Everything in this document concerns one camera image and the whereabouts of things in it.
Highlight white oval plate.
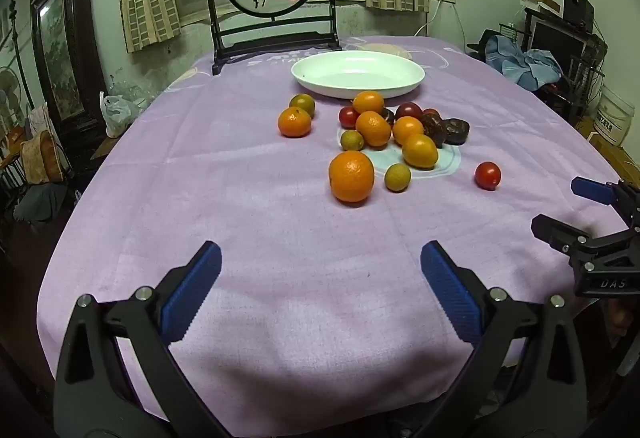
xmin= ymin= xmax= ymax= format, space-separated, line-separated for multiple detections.
xmin=291 ymin=51 xmax=426 ymax=100

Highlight purple tablecloth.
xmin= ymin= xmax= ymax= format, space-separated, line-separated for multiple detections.
xmin=36 ymin=36 xmax=640 ymax=424

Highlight yellow-orange mandarin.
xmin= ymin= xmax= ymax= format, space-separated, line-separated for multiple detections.
xmin=401 ymin=133 xmax=439 ymax=169

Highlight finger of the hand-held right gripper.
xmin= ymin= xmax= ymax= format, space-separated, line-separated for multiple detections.
xmin=571 ymin=177 xmax=640 ymax=229
xmin=531 ymin=214 xmax=640 ymax=269

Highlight black monitor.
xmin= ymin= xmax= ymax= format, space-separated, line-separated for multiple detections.
xmin=530 ymin=18 xmax=588 ymax=64

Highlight dark purple cherry tomato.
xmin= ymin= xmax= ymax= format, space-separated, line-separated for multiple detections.
xmin=443 ymin=117 xmax=470 ymax=145

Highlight white standing fan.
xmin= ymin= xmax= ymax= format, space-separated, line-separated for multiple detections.
xmin=0 ymin=66 xmax=26 ymax=129

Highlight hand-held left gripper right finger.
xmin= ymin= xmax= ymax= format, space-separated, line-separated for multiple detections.
xmin=415 ymin=241 xmax=588 ymax=438

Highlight white bucket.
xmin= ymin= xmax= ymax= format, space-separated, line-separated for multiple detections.
xmin=595 ymin=83 xmax=636 ymax=146

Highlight white plastic bag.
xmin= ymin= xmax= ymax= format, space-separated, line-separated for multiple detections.
xmin=99 ymin=91 xmax=143 ymax=138

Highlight blue clothes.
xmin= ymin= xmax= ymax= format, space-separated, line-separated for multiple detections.
xmin=486 ymin=34 xmax=563 ymax=90

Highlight person's right hand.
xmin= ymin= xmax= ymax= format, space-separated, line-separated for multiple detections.
xmin=602 ymin=297 xmax=636 ymax=336

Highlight dark cloth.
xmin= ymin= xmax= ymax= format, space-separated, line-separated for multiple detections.
xmin=12 ymin=183 xmax=76 ymax=224

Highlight green-orange mandarin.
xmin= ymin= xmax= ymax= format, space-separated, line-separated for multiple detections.
xmin=289 ymin=94 xmax=316 ymax=119

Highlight brown cushion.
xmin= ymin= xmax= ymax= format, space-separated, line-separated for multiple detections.
xmin=20 ymin=131 xmax=66 ymax=184

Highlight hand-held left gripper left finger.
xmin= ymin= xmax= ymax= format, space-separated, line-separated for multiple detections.
xmin=52 ymin=241 xmax=231 ymax=438

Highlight black hat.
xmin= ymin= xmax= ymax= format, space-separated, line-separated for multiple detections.
xmin=465 ymin=29 xmax=501 ymax=64

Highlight large orange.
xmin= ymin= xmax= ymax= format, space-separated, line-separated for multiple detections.
xmin=328 ymin=151 xmax=375 ymax=203

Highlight white cable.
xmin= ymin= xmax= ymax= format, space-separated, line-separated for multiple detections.
xmin=414 ymin=0 xmax=443 ymax=38

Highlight dark wooden framed painting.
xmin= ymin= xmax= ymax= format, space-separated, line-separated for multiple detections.
xmin=30 ymin=0 xmax=108 ymax=139

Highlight black speaker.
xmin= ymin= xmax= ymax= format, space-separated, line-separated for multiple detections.
xmin=562 ymin=0 xmax=595 ymax=26

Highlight black coat stand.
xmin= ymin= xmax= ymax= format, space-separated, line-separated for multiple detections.
xmin=7 ymin=0 xmax=36 ymax=114

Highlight orange mandarin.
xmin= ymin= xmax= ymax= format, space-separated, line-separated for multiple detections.
xmin=352 ymin=90 xmax=385 ymax=115
xmin=355 ymin=111 xmax=392 ymax=148
xmin=392 ymin=116 xmax=425 ymax=146
xmin=278 ymin=107 xmax=312 ymax=138

